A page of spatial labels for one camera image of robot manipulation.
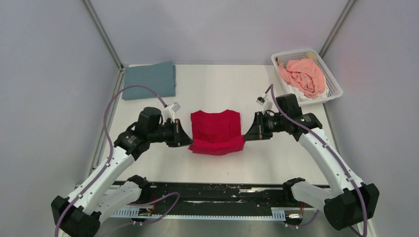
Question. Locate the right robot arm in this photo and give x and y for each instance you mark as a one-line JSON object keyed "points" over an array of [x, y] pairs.
{"points": [[349, 200]]}

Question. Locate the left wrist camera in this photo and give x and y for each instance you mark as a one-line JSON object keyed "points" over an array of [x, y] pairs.
{"points": [[169, 111]]}

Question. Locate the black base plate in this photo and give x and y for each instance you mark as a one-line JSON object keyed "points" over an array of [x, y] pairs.
{"points": [[214, 201]]}

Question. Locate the red t shirt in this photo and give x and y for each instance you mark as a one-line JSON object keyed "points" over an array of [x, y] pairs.
{"points": [[216, 134]]}

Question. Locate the beige garment in basket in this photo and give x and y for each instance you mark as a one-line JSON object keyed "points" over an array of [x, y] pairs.
{"points": [[284, 58]]}

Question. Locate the folded blue t shirt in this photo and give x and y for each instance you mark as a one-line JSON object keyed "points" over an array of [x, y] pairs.
{"points": [[161, 78]]}

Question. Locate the white t shirt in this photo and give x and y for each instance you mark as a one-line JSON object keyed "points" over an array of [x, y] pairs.
{"points": [[302, 97]]}

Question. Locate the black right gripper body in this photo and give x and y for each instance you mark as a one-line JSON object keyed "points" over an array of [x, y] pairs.
{"points": [[271, 124]]}

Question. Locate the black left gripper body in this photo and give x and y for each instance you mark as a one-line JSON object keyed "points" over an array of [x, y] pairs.
{"points": [[161, 134]]}

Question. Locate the pink t shirt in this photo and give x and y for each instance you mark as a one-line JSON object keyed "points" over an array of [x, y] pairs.
{"points": [[305, 75]]}

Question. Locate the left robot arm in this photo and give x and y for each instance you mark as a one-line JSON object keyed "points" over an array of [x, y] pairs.
{"points": [[81, 212]]}

